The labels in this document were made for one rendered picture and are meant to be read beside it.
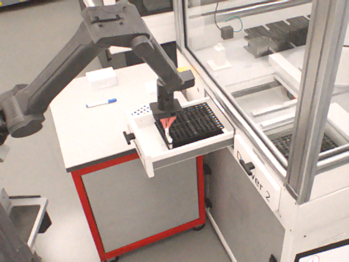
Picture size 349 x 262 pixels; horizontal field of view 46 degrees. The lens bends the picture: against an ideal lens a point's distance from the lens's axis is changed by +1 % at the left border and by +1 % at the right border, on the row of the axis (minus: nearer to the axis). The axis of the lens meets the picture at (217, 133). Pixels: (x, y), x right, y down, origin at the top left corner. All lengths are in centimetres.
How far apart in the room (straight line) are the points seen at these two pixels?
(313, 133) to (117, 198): 108
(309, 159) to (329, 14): 39
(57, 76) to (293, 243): 88
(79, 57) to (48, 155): 205
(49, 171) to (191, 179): 116
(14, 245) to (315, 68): 68
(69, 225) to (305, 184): 162
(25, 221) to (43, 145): 191
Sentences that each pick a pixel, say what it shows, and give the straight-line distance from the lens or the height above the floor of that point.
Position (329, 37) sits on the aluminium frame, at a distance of 89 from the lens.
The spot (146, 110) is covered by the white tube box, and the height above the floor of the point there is 80.
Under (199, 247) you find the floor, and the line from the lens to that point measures 226.
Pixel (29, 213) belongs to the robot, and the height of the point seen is 104.
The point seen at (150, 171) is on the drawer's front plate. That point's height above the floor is 85.
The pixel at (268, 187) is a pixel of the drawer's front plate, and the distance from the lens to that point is 132.
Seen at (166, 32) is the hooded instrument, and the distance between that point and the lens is 227.
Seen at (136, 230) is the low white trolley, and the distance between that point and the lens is 208.
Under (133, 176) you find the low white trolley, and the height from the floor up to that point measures 59.
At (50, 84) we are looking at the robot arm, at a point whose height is 136.
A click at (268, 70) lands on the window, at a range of 118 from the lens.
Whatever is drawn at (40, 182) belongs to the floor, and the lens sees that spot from 278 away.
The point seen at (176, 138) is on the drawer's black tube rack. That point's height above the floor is 90.
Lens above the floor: 187
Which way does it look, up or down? 41 degrees down
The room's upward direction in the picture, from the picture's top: straight up
